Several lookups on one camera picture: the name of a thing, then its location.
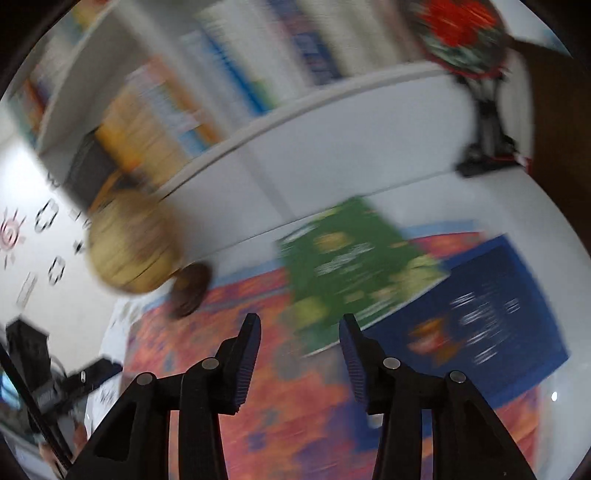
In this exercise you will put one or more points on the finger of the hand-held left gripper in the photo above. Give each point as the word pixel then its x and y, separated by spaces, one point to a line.
pixel 94 374

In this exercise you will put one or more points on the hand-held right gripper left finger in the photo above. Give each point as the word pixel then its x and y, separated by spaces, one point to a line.
pixel 247 364

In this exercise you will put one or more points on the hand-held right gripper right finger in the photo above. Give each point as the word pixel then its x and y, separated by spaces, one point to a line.
pixel 355 364

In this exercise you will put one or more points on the green frog cover book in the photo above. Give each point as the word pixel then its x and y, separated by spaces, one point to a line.
pixel 355 263

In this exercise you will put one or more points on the blue book with white lettering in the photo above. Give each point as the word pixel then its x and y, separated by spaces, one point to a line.
pixel 498 295

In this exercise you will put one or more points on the stack of black books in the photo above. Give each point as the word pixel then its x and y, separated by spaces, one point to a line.
pixel 90 166

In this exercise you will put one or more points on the row of colourful books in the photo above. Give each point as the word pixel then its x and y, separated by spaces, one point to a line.
pixel 32 106

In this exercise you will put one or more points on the stack of orange spine books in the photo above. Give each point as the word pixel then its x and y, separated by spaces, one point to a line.
pixel 152 120

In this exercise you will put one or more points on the stack of white spine books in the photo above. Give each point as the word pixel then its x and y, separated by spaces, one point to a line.
pixel 286 46

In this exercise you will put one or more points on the floral orange table mat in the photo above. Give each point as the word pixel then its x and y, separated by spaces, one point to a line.
pixel 286 415

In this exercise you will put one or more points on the yellow globe on wooden base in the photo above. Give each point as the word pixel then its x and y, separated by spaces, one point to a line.
pixel 129 244

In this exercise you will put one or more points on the white bookshelf cabinet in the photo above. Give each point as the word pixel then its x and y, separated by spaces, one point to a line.
pixel 323 147

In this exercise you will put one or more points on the brown wooden cabinet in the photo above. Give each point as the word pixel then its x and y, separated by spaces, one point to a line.
pixel 554 129

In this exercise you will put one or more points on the red decorative fan on stand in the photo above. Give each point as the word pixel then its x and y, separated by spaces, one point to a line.
pixel 466 37

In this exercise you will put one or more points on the white wall switch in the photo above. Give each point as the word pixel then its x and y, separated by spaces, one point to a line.
pixel 27 287

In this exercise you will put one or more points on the cloud wall sticker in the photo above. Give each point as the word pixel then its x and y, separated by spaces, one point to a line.
pixel 57 271
pixel 46 215

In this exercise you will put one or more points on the sun wall sticker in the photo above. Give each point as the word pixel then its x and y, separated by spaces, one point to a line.
pixel 10 234

